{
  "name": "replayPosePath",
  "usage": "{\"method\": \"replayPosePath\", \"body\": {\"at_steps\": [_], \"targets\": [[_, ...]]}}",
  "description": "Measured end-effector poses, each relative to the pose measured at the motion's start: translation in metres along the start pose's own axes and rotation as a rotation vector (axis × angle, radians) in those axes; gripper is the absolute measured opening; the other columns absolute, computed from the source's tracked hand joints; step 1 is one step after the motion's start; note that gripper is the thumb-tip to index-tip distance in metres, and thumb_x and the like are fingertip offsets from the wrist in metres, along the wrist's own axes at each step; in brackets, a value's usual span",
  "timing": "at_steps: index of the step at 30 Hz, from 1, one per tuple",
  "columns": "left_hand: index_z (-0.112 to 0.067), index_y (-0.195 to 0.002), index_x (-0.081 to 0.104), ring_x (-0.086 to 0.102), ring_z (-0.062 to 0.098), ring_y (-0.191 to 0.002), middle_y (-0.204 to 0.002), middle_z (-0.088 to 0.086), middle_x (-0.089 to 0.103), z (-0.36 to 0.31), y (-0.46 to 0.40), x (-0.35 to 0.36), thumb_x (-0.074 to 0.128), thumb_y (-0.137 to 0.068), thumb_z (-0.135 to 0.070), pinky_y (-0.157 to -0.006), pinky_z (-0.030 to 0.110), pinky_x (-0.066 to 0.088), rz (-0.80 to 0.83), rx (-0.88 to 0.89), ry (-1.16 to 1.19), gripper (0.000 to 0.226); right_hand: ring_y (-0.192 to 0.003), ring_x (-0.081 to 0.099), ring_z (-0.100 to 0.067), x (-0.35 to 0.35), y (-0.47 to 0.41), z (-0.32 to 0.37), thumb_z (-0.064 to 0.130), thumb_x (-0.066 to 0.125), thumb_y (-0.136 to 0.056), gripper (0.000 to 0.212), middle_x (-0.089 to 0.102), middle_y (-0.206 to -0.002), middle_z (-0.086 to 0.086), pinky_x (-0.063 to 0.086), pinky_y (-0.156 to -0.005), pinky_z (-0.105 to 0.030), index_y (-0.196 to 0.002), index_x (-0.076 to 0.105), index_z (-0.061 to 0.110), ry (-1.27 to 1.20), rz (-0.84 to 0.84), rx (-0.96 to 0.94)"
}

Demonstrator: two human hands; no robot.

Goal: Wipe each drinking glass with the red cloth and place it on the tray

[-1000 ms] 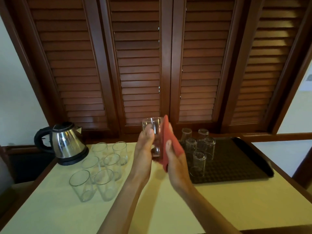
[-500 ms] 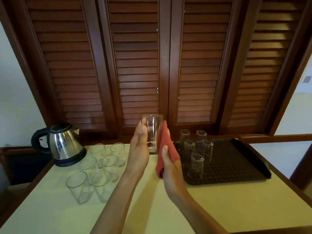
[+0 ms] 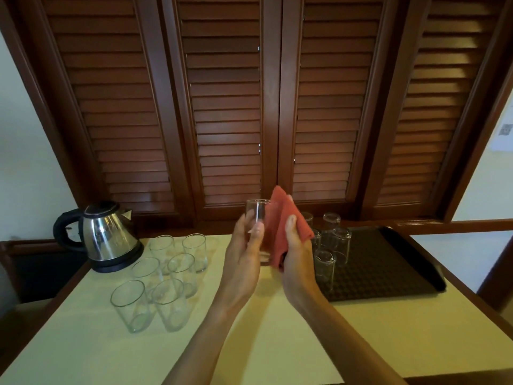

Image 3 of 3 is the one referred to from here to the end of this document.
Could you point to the steel electric kettle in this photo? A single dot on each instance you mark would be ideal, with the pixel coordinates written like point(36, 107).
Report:
point(120, 265)
point(108, 236)

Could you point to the person's left forearm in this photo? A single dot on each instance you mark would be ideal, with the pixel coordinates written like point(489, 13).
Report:
point(200, 352)

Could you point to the group of clear glasses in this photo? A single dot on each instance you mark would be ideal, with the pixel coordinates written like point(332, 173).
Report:
point(160, 296)

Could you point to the brown louvered wooden shutter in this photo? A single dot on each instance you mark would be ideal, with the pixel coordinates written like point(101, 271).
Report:
point(226, 96)
point(437, 96)
point(330, 96)
point(114, 96)

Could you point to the person's left hand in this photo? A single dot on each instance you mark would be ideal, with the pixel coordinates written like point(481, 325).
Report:
point(240, 272)

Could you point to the brown wooden wall rail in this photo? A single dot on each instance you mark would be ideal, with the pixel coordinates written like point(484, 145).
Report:
point(457, 226)

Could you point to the person's right hand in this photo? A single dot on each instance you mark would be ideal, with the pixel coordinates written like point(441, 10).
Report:
point(300, 276)

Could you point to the dark brown textured tray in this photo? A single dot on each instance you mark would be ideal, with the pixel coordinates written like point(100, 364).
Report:
point(380, 264)

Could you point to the person's right forearm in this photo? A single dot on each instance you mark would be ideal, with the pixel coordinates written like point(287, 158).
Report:
point(352, 348)

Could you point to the brown wooden door frame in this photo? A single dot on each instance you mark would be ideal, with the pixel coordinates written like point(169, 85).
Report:
point(497, 276)

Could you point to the red cloth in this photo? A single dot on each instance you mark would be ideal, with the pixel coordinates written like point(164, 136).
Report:
point(276, 228)

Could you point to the white paper notice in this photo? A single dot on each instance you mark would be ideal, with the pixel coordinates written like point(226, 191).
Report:
point(503, 136)

